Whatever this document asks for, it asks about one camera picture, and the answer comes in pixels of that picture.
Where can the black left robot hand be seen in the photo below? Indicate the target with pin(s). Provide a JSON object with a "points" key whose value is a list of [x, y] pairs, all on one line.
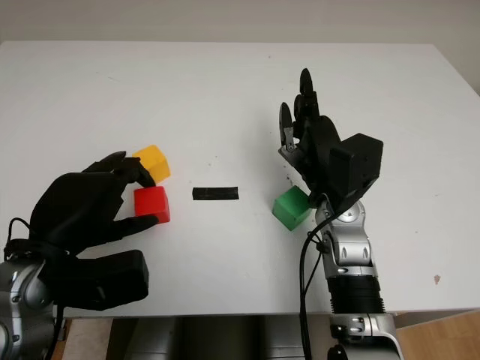
{"points": [[75, 210]]}

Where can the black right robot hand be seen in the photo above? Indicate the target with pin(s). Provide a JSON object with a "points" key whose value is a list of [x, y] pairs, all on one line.
{"points": [[318, 150]]}

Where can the green wooden block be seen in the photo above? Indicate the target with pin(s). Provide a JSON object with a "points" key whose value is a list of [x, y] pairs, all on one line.
{"points": [[288, 210]]}

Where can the red wooden block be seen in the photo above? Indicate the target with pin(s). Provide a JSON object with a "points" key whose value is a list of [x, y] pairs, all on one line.
{"points": [[150, 200]]}

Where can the yellow wooden block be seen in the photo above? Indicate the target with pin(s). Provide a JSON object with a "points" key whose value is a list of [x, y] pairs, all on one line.
{"points": [[157, 165]]}

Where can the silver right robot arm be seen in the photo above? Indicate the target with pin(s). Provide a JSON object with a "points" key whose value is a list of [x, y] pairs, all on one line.
{"points": [[352, 251]]}

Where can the black tape strip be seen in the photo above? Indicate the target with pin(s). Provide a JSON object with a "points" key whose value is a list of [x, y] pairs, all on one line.
{"points": [[215, 193]]}

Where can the dark grey robot torso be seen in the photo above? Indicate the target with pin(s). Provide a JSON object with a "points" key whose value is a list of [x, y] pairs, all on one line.
{"points": [[225, 337]]}

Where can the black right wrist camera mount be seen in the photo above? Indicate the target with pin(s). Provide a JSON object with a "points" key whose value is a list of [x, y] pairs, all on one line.
{"points": [[360, 165]]}

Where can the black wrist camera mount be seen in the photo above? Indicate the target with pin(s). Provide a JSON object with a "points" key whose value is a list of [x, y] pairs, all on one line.
{"points": [[360, 165], [105, 277]]}

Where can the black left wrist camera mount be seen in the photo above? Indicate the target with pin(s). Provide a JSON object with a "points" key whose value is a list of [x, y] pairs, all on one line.
{"points": [[105, 277]]}

